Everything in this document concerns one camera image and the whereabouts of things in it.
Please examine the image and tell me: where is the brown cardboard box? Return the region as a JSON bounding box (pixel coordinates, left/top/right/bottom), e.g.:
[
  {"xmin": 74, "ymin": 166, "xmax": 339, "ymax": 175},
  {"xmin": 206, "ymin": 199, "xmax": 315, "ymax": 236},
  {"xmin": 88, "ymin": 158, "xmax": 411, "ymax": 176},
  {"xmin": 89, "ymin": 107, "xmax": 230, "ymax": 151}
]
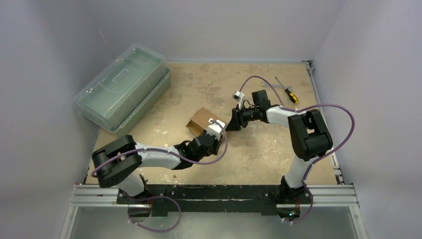
[{"xmin": 186, "ymin": 107, "xmax": 222, "ymax": 136}]

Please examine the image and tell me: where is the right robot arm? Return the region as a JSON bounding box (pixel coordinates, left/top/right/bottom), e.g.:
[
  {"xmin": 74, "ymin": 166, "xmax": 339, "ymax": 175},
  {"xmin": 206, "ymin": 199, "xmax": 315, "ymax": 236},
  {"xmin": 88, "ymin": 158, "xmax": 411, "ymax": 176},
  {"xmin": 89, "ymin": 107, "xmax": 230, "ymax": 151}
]
[{"xmin": 226, "ymin": 90, "xmax": 333, "ymax": 203}]

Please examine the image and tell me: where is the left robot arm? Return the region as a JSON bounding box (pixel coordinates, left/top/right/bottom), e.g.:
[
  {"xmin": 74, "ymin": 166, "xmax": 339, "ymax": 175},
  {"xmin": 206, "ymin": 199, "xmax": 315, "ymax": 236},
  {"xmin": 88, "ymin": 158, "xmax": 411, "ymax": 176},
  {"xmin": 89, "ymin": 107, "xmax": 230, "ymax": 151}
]
[{"xmin": 91, "ymin": 130, "xmax": 226, "ymax": 204}]

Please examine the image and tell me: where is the clear plastic storage box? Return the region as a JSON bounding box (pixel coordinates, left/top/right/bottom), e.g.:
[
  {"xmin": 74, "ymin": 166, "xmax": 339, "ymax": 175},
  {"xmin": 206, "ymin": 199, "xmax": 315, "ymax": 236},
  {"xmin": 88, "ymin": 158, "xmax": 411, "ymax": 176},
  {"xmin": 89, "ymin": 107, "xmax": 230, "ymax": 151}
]
[{"xmin": 74, "ymin": 44, "xmax": 171, "ymax": 136}]

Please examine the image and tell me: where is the silver wrench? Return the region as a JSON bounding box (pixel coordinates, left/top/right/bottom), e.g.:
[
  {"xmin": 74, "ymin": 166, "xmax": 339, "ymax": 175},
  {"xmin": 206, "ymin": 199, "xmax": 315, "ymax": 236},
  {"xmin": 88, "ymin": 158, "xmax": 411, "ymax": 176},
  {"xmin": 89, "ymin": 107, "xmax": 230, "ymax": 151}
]
[{"xmin": 272, "ymin": 84, "xmax": 293, "ymax": 92}]

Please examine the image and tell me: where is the yellow black screwdriver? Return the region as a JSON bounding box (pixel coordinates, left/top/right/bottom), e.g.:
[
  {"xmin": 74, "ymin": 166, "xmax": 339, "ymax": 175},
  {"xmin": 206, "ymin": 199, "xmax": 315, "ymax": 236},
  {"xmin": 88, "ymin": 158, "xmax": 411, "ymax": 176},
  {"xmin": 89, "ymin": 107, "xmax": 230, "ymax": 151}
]
[{"xmin": 275, "ymin": 77, "xmax": 299, "ymax": 105}]

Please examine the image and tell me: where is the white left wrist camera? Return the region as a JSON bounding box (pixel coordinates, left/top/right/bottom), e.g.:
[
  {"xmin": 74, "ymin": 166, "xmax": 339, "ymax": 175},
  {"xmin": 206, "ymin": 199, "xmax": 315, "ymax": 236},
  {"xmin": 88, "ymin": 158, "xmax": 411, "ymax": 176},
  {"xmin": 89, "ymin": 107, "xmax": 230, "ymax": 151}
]
[{"xmin": 206, "ymin": 118, "xmax": 226, "ymax": 140}]

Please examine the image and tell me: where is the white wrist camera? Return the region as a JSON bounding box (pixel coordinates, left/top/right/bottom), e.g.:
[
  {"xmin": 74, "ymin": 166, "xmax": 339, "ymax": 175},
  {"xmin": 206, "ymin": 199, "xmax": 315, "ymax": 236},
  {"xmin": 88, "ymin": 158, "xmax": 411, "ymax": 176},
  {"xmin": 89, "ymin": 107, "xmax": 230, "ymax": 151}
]
[
  {"xmin": 206, "ymin": 118, "xmax": 226, "ymax": 140},
  {"xmin": 232, "ymin": 91, "xmax": 245, "ymax": 110}
]

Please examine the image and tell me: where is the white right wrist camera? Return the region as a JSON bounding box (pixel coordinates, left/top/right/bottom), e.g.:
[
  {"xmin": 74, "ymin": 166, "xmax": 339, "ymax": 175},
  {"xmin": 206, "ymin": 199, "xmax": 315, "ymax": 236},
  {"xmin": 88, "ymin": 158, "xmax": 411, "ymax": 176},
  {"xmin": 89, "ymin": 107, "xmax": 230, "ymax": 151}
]
[{"xmin": 232, "ymin": 91, "xmax": 245, "ymax": 110}]

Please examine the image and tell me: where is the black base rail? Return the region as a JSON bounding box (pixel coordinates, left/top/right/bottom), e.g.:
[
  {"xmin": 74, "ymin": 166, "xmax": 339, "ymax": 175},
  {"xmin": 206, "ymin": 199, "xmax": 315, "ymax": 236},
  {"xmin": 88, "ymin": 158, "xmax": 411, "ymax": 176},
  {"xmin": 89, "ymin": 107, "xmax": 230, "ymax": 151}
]
[{"xmin": 117, "ymin": 184, "xmax": 313, "ymax": 220}]

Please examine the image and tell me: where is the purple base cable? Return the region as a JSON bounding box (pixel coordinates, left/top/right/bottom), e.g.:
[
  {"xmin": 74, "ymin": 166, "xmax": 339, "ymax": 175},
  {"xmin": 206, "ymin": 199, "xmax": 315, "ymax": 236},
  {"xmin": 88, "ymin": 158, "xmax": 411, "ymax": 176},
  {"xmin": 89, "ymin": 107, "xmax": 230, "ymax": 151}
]
[{"xmin": 126, "ymin": 196, "xmax": 182, "ymax": 233}]

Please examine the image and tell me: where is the aluminium frame rail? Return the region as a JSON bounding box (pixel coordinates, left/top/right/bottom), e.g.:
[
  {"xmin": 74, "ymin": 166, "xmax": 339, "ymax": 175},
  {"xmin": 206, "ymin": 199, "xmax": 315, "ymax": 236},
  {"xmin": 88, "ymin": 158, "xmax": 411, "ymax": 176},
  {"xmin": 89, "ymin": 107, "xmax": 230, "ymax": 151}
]
[{"xmin": 59, "ymin": 185, "xmax": 158, "ymax": 239}]

